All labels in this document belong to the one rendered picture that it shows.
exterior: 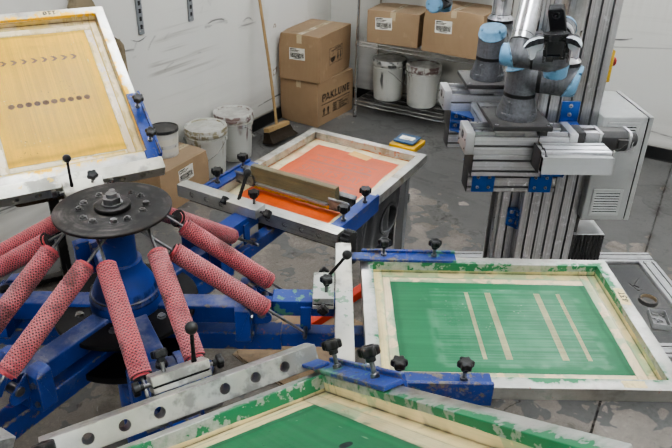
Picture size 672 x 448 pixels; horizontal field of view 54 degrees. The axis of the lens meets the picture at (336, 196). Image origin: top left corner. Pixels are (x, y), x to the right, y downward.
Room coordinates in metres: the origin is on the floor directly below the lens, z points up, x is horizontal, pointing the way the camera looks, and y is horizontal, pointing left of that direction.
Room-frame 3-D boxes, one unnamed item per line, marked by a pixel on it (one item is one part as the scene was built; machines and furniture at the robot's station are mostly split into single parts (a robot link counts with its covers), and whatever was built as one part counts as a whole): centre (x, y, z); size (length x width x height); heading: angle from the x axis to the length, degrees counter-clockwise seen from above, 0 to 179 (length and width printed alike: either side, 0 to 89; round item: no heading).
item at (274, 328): (1.49, -0.04, 0.90); 1.24 x 0.06 x 0.06; 91
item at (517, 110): (2.38, -0.68, 1.31); 0.15 x 0.15 x 0.10
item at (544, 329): (1.50, -0.33, 1.05); 1.08 x 0.61 x 0.23; 91
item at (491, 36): (2.88, -0.67, 1.42); 0.13 x 0.12 x 0.14; 156
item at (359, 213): (2.06, -0.07, 0.97); 0.30 x 0.05 x 0.07; 151
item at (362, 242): (2.36, -0.13, 0.79); 0.46 x 0.09 x 0.33; 151
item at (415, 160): (2.41, 0.06, 0.97); 0.79 x 0.58 x 0.04; 151
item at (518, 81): (2.38, -0.69, 1.42); 0.13 x 0.12 x 0.14; 68
